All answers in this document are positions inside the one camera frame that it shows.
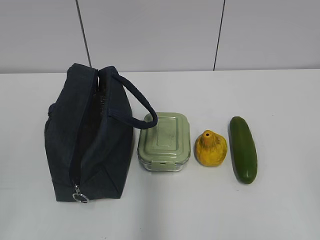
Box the green lidded glass container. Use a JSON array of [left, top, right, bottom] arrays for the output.
[[137, 112, 191, 172]]

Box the green cucumber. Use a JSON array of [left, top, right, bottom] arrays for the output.
[[229, 116, 258, 185]]

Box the navy blue lunch bag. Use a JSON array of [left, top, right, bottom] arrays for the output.
[[44, 63, 158, 203]]

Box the yellow squash toy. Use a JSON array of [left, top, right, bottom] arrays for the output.
[[194, 130, 228, 167]]

